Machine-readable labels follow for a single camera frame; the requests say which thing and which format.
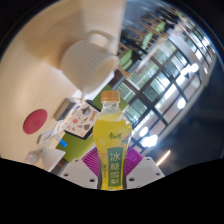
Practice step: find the white ribbed mug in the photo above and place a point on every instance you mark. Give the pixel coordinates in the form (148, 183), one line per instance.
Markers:
(86, 63)

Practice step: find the green booth bench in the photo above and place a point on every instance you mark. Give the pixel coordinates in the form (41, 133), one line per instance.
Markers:
(75, 148)

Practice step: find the black tablet with picture screen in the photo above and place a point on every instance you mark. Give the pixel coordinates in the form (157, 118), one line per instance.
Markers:
(82, 120)

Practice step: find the clear plastic wrapper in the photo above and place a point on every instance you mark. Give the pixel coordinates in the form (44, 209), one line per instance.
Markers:
(34, 156)

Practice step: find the flat round red coaster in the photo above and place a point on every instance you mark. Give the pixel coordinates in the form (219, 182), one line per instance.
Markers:
(35, 121)

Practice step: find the yellow drink bottle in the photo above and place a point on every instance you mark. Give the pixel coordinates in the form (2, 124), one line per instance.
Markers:
(112, 140)

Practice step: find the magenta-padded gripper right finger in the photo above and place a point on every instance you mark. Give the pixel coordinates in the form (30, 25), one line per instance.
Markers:
(146, 170)

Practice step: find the small blue-capped bottle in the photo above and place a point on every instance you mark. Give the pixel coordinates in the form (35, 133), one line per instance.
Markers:
(61, 141)

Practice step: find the small white device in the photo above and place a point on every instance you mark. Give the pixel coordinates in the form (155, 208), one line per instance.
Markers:
(45, 136)

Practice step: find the curved linear ceiling light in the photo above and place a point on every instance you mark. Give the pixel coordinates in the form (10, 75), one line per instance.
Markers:
(163, 157)

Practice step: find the white paper sheet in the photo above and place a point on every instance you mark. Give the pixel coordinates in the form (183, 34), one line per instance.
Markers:
(79, 95)

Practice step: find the wooden chairs with green seats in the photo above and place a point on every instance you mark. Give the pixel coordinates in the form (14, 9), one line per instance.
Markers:
(146, 36)

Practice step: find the printed sticker sheet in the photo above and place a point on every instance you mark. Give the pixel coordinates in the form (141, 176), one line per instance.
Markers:
(63, 125)

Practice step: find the small dark box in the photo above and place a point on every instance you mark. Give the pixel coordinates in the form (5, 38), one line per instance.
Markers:
(65, 109)

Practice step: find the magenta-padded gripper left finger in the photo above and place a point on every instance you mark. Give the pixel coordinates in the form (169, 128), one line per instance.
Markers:
(78, 171)

